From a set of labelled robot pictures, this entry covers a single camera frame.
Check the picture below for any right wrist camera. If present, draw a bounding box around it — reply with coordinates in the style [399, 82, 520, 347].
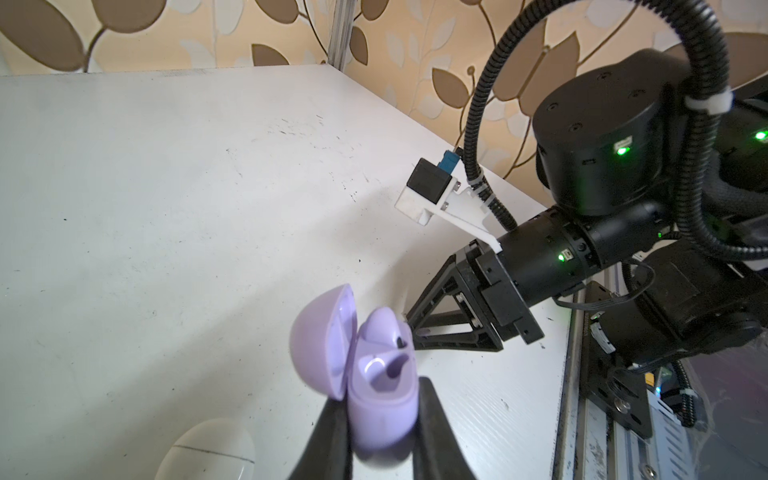
[395, 147, 502, 254]

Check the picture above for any white round charging case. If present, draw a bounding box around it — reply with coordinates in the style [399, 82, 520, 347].
[155, 418, 255, 480]

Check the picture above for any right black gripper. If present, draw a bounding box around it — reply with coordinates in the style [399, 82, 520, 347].
[406, 240, 544, 352]

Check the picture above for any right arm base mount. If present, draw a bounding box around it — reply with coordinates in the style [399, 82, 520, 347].
[580, 308, 653, 439]

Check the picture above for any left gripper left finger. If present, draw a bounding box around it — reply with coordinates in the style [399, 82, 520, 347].
[289, 398, 353, 480]

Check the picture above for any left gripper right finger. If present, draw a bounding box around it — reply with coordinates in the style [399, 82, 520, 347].
[412, 377, 476, 480]

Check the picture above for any purple round charging case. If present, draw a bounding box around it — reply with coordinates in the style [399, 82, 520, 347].
[289, 284, 419, 453]

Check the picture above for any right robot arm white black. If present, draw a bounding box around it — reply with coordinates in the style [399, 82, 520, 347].
[405, 1, 767, 372]

